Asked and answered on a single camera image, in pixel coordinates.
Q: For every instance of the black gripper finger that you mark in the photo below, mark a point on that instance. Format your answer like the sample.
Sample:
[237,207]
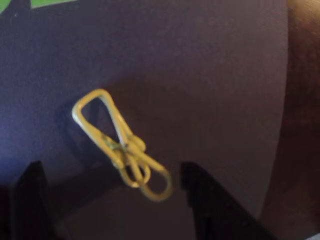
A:
[220,220]
[30,212]

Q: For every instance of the dark blue WOWROBO mat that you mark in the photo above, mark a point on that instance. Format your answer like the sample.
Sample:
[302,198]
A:
[200,75]

